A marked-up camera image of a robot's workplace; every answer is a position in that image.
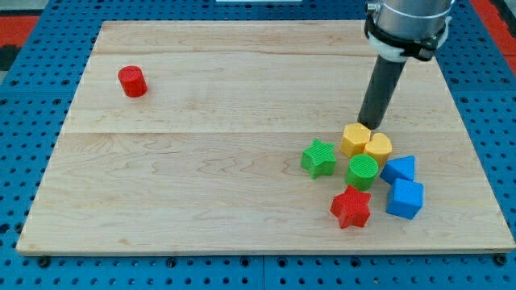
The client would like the green cylinder block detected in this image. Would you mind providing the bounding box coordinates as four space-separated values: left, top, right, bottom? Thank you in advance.
344 154 379 191

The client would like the wooden board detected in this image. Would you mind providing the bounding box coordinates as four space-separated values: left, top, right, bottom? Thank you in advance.
16 20 515 256

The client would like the red cylinder block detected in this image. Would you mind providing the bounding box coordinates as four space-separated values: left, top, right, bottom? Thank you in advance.
117 65 148 97

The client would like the red star block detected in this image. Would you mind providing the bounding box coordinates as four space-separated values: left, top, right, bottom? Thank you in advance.
330 185 372 229

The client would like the blue cube block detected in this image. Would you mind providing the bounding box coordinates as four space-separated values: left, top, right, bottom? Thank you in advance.
385 179 424 220

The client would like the green star block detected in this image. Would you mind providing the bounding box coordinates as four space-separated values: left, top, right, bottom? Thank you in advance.
301 139 337 179

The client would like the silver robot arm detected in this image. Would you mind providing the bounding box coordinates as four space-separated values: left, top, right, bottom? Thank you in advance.
357 0 454 130

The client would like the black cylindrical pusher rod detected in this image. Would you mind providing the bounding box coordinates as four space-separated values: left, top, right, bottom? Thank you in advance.
357 56 406 130

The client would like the yellow heart block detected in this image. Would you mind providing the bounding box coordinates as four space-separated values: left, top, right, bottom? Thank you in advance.
363 133 393 168

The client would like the yellow hexagon block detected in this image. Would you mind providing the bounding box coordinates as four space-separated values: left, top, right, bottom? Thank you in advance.
339 122 371 158

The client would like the blue triangle block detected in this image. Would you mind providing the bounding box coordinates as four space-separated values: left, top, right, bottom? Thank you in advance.
380 155 416 184

